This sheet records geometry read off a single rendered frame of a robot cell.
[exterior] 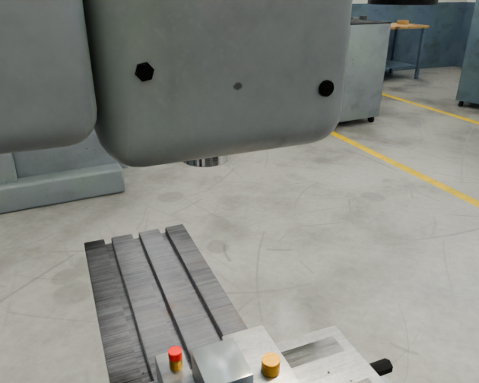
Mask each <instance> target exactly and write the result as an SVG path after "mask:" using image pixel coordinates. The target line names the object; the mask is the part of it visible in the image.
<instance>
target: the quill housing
mask: <svg viewBox="0 0 479 383"><path fill-rule="evenodd" d="M82 2H83V8H84V19H85V24H86V30H87V41H88V47H89V53H90V63H91V69H92V75H93V81H94V91H95V97H96V103H97V121H96V124H95V126H94V130H95V132H96V134H97V137H98V139H99V141H100V144H101V145H102V146H103V148H104V150H105V151H106V152H107V153H108V154H109V155H110V156H111V157H112V158H114V159H115V160H117V161H118V162H120V163H122V164H125V165H127V166H131V167H146V166H156V165H162V164H168V163H178V162H184V161H190V160H200V159H205V158H211V157H221V156H226V155H232V154H243V153H248V152H254V151H260V150H270V149H275V148H281V147H291V146H297V145H303V144H311V143H313V142H316V141H320V140H322V139H324V138H326V137H327V136H329V135H330V134H331V133H332V132H333V131H334V130H335V127H336V126H337V124H338V123H339V120H340V117H341V111H342V103H343V95H344V81H345V73H346V64H347V50H348V42H349V33H350V25H351V11H352V2H353V0H82Z"/></svg>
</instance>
